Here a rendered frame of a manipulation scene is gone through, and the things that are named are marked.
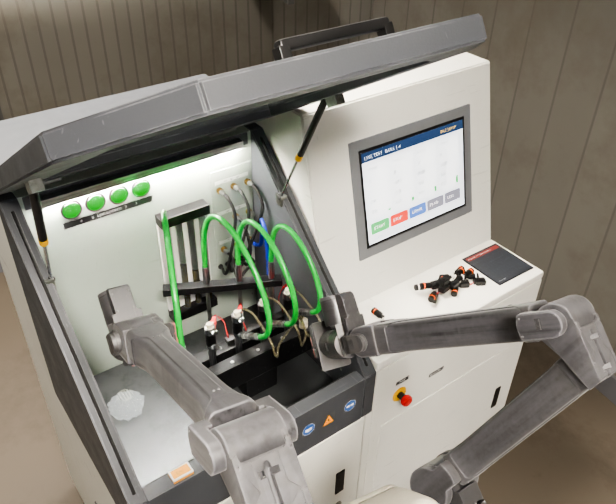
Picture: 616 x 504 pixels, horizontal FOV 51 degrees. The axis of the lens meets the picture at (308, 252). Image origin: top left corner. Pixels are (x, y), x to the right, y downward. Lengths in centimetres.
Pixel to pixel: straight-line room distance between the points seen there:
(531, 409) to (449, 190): 111
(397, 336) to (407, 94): 88
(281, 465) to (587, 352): 46
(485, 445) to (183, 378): 52
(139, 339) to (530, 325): 58
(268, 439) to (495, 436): 47
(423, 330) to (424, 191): 90
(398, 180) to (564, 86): 126
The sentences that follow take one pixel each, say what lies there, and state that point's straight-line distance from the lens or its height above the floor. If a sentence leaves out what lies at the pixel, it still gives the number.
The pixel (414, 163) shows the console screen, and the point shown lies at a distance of 193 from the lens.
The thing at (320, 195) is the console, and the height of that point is 134.
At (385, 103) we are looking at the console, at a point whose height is 152.
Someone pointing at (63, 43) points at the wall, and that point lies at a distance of 346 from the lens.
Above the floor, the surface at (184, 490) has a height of 92.
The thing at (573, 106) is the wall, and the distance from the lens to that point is 296.
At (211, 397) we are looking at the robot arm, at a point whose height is 162.
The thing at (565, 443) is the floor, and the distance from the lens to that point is 303.
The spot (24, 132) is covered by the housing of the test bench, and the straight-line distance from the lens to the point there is 180.
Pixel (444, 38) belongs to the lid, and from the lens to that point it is 95.
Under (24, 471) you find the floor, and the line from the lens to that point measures 293.
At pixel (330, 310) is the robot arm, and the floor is 140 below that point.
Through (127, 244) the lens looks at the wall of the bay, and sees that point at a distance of 178.
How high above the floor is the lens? 223
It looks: 36 degrees down
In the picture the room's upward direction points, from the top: 1 degrees clockwise
